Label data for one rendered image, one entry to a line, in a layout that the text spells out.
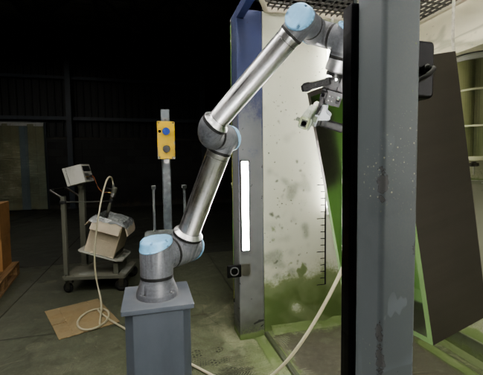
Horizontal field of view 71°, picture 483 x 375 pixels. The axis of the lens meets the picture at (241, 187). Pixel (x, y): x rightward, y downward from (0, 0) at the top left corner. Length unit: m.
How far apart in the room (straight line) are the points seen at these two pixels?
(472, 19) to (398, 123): 2.45
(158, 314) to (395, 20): 1.41
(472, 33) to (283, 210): 1.68
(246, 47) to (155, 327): 1.80
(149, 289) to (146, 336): 0.19
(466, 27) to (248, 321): 2.46
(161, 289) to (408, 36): 1.41
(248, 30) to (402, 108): 2.15
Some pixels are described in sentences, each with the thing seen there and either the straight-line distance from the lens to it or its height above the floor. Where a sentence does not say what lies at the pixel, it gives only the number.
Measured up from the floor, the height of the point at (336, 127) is 1.38.
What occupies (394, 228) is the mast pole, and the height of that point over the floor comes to 1.17.
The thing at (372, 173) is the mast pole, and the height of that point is 1.23.
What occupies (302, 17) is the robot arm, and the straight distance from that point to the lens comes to 1.26.
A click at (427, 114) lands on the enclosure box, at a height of 1.44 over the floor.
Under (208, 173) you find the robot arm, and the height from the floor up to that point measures 1.21.
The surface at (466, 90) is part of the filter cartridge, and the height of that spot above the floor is 1.73.
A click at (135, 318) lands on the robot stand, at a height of 0.60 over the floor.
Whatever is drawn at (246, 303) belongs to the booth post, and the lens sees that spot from 2.54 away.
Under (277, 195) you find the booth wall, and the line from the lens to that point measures 2.43.
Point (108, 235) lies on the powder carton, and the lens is 3.65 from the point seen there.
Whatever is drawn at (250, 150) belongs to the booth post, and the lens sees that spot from 2.36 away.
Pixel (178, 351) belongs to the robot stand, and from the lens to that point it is 1.68.
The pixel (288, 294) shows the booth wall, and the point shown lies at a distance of 2.63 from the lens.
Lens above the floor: 1.24
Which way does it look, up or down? 4 degrees down
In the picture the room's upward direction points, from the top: 1 degrees counter-clockwise
